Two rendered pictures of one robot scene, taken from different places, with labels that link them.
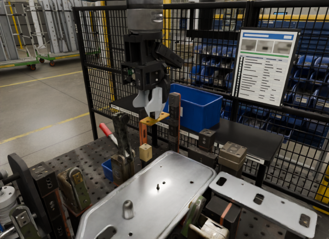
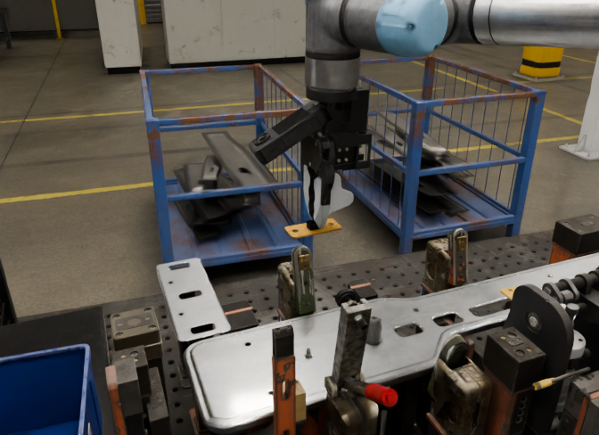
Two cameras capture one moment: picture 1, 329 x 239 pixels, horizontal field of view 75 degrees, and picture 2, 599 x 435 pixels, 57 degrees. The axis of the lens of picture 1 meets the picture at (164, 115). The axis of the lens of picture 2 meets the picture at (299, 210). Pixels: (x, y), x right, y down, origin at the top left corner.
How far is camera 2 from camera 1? 1.25 m
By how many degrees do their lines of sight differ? 122
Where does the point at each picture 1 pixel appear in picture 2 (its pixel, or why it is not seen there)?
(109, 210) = (399, 354)
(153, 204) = (331, 337)
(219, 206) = (240, 316)
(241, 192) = (198, 307)
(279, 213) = (192, 277)
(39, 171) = (513, 339)
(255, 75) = not seen: outside the picture
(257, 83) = not seen: outside the picture
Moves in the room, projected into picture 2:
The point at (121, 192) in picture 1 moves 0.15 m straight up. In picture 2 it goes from (373, 372) to (379, 298)
